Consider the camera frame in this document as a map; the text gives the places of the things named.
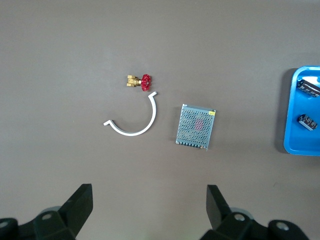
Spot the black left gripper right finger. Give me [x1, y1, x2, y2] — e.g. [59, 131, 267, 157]
[199, 184, 308, 240]

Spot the white curved plastic bracket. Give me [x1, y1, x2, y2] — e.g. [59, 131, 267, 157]
[102, 91, 159, 137]

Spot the red handle brass valve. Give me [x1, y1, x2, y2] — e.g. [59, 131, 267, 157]
[126, 73, 153, 92]

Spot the blue plastic tray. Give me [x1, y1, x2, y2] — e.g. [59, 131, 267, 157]
[283, 65, 320, 157]

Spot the small dark electrolytic capacitor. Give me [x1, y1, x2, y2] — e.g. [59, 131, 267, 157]
[297, 113, 319, 131]

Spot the large dark electrolytic capacitor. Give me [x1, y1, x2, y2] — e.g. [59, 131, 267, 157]
[296, 79, 320, 99]

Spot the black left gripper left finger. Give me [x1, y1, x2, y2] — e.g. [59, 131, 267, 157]
[0, 183, 94, 240]

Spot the metal mesh power supply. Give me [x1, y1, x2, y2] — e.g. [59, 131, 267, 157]
[174, 103, 217, 152]

